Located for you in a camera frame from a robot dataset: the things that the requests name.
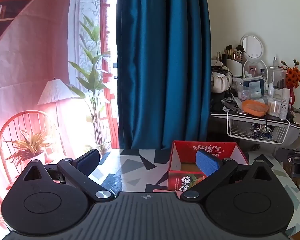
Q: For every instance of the blue and white packet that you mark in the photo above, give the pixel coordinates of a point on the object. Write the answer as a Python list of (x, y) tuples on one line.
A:
[(253, 86)]

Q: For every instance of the small white dropper bottle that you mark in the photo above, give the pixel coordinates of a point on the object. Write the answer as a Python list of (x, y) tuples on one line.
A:
[(271, 90)]

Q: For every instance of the clear plastic canister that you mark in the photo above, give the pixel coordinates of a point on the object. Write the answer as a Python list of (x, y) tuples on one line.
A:
[(277, 77)]

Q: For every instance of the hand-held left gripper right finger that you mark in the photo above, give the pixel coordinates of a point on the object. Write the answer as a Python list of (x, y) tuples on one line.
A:
[(207, 162)]

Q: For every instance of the clear spray bottle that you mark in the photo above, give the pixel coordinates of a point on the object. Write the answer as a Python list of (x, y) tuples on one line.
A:
[(275, 61)]

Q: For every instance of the grey vanity table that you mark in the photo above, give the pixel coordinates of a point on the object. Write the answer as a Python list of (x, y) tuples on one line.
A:
[(298, 127)]

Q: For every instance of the pink jar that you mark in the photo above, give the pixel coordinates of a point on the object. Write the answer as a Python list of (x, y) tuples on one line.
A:
[(245, 95)]

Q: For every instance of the black bag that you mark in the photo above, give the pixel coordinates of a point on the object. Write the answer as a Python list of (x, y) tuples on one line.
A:
[(218, 102)]

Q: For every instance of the printed wall tapestry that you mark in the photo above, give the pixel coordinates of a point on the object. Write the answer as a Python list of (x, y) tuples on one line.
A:
[(27, 55)]

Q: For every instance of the orange artificial flowers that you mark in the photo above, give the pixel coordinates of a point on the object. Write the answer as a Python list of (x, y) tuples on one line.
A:
[(293, 76)]

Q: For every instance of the round white mirror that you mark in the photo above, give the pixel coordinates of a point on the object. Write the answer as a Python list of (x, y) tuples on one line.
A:
[(252, 45)]

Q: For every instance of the red cardboard box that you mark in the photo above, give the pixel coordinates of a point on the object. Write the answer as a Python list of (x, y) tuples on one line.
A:
[(215, 148)]

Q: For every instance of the blue curtain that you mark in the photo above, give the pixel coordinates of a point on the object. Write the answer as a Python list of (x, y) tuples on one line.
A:
[(162, 67)]

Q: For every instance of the tall white bottle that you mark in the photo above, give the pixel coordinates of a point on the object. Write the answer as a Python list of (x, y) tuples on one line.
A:
[(284, 105)]

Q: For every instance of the red vase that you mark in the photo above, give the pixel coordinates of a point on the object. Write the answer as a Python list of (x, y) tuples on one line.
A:
[(292, 97)]

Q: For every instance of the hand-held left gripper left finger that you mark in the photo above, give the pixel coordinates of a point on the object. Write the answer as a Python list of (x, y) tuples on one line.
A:
[(88, 161)]

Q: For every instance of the cotton swab box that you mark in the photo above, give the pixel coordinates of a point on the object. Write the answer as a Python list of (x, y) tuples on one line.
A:
[(273, 107)]

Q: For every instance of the foil packets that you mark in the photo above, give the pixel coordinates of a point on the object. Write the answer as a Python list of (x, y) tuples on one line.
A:
[(261, 131)]

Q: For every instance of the orange bowl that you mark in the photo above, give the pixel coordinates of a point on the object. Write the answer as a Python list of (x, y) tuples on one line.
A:
[(255, 112)]

